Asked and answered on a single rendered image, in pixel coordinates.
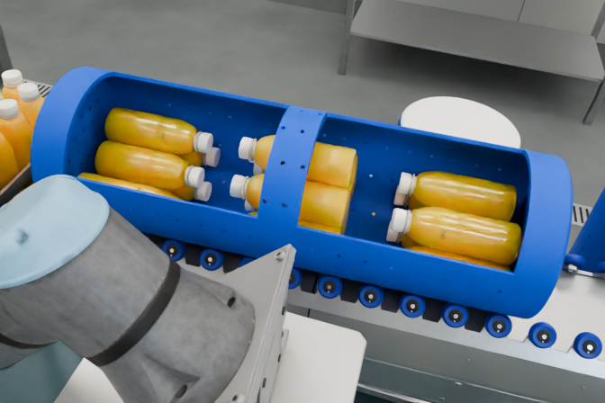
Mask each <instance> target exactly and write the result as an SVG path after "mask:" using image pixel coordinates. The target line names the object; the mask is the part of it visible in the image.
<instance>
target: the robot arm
mask: <svg viewBox="0 0 605 403"><path fill-rule="evenodd" d="M255 323H256V316H255V311H254V308H253V306H252V304H251V303H250V302H249V301H248V300H247V299H246V298H245V297H243V296H242V295H241V294H240V293H239V292H238V291H236V290H235V289H233V288H231V287H230V286H228V285H225V284H222V283H220V282H216V281H214V280H212V279H209V278H206V277H204V276H201V275H200V274H197V273H193V272H190V271H188V270H186V269H185V268H183V267H182V266H180V265H179V264H178V263H176V262H175V261H174V260H173V259H172V258H171V257H169V256H168V255H167V254H166V253H165V252H164V251H162V250H161V249H160V248H159V247H158V246H156V245H155V244H154V243H153V242H152V241H151V240H149V239H148V238H147V237H146V236H144V235H143V234H142V233H141V232H140V231H139V230H137V229H136V228H135V227H134V226H133V225H132V224H130V222H129V221H128V220H126V219H125V218H124V217H123V216H122V215H120V214H119V213H118V212H117V211H116V210H114V209H113V208H112V207H111V206H110V205H109V204H108V202H107V200H106V199H105V198H104V197H103V196H102V195H101V194H99V193H97V192H94V191H91V190H90V189H88V188H87V187H86V186H84V185H83V184H82V183H80V182H79V181H78V180H77V179H76V178H74V177H72V176H69V175H52V176H49V177H46V178H44V179H42V180H40V181H39V182H37V183H35V184H32V185H31V186H29V187H28V188H26V189H25V190H23V191H22V192H20V193H18V194H17V195H16V196H14V198H13V199H12V200H11V201H10V202H8V203H7V204H5V205H4V206H2V207H1V208H0V372H2V371H5V370H7V369H10V368H12V367H14V366H15V365H16V364H18V363H20V362H22V361H23V360H25V359H26V358H27V357H28V356H30V355H32V354H35V353H37V352H39V351H40V350H41V349H43V348H45V347H47V346H49V345H52V344H54V343H56V342H58V341H60V342H62V343H63V344H65V345H66V346H68V347H69V348H71V349H72V350H74V351H75V352H76V353H78V354H80V355H81V356H83V357H84V358H86V359H87V360H88V361H89V362H91V363H92V364H94V365H95V366H96V367H98V368H99V369H100V370H101V371H102V372H103V373H104V375H105V376H106V378H107V379H108V381H109V382H110V383H111V384H112V386H113V387H114V389H115V390H116V392H117V393H118V395H119V396H120V398H121V399H122V401H123V403H214V402H215V400H216V399H217V398H218V397H219V396H220V395H221V394H222V393H223V391H225V389H226V388H227V387H228V385H229V384H230V382H231V381H232V379H233V378H234V376H235V375H236V373H237V371H238V370H239V367H240V366H241V365H242V363H243V361H244V359H245V357H246V354H247V352H248V349H249V347H250V344H251V341H252V338H253V335H254V330H255Z"/></svg>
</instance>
